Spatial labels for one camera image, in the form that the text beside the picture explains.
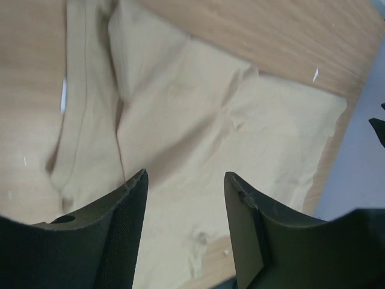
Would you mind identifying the beige t shirt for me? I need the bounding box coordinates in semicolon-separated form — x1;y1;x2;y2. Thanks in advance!
1;1;347;288

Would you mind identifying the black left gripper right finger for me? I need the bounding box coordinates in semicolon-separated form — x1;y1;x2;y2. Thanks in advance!
224;172;384;288

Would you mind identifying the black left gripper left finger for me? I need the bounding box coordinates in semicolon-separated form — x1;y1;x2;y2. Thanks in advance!
1;170;149;288

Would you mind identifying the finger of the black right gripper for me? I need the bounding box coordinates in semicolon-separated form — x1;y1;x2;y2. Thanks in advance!
369;118;385;148

